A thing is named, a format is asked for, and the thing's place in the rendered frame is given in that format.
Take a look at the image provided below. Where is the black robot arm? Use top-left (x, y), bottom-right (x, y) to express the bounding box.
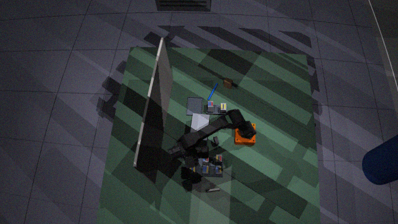
top-left (168, 109), bottom-right (257, 169)

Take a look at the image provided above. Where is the black cylinder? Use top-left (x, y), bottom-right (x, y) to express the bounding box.
top-left (213, 136), bottom-right (219, 145)

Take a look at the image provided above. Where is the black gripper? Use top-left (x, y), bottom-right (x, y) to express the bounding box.
top-left (184, 146), bottom-right (209, 159)

